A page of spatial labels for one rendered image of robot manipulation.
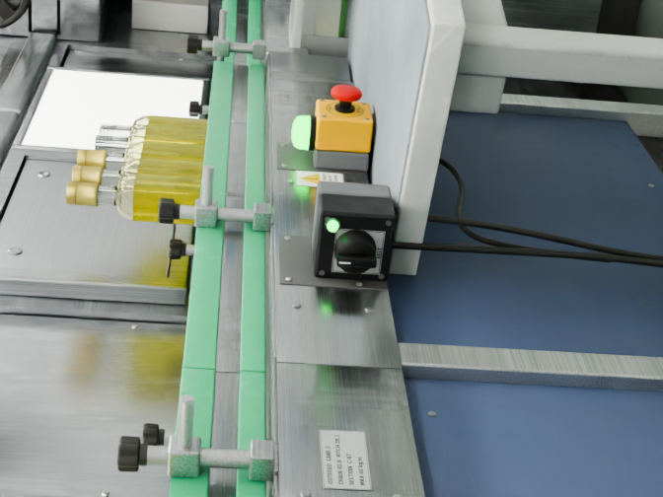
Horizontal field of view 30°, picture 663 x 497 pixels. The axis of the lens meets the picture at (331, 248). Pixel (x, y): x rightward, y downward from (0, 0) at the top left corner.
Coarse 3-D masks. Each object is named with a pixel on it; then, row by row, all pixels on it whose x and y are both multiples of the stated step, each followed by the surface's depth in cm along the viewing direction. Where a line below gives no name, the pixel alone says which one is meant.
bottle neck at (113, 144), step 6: (96, 138) 194; (102, 138) 194; (108, 138) 194; (114, 138) 194; (120, 138) 194; (96, 144) 194; (102, 144) 194; (108, 144) 194; (114, 144) 194; (120, 144) 194; (108, 150) 194; (114, 150) 194; (120, 150) 194
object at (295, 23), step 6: (294, 0) 214; (300, 0) 197; (294, 6) 214; (300, 6) 198; (294, 12) 215; (300, 12) 198; (294, 18) 199; (300, 18) 200; (294, 24) 199; (300, 24) 200; (294, 30) 200; (300, 30) 201; (294, 36) 200; (300, 36) 201; (294, 42) 201; (300, 42) 202
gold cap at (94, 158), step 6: (78, 150) 189; (84, 150) 189; (90, 150) 189; (96, 150) 189; (102, 150) 190; (78, 156) 188; (84, 156) 188; (90, 156) 188; (96, 156) 188; (102, 156) 188; (78, 162) 188; (84, 162) 188; (90, 162) 188; (96, 162) 188; (102, 162) 188
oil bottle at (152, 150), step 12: (132, 144) 190; (144, 144) 190; (156, 144) 191; (168, 144) 191; (180, 144) 192; (132, 156) 187; (144, 156) 187; (156, 156) 187; (168, 156) 188; (180, 156) 188; (192, 156) 188
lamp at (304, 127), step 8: (296, 120) 157; (304, 120) 157; (312, 120) 157; (296, 128) 157; (304, 128) 156; (312, 128) 156; (296, 136) 157; (304, 136) 156; (312, 136) 156; (296, 144) 157; (304, 144) 157; (312, 144) 157
